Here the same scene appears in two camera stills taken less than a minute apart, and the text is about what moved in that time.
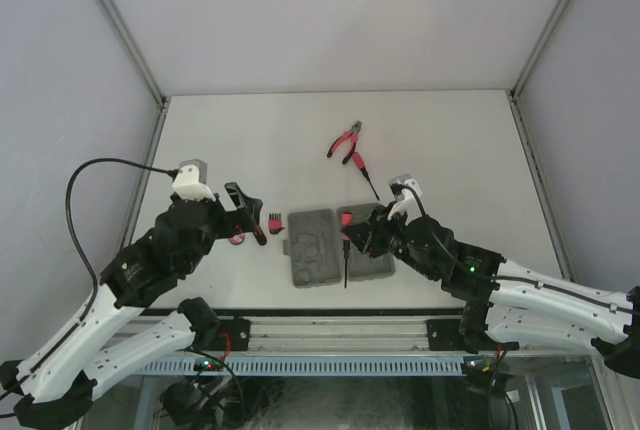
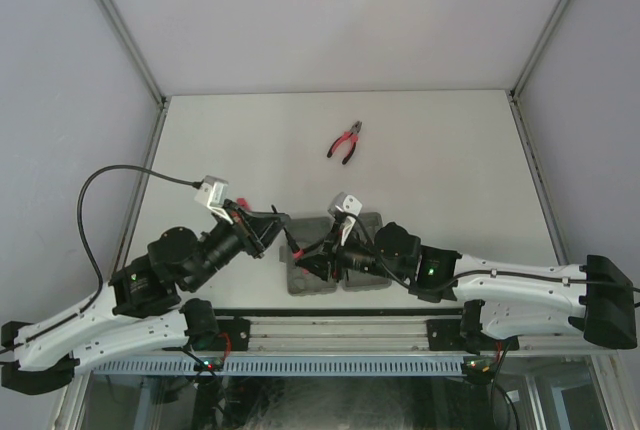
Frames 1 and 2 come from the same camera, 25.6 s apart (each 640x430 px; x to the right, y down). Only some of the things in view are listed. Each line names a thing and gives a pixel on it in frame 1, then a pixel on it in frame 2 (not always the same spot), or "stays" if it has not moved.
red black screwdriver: [360, 164] → [297, 252]
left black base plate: [232, 334] stays
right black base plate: [446, 335] stays
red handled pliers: [353, 134] stays
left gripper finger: [251, 206] → [262, 229]
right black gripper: [371, 233] → [327, 265]
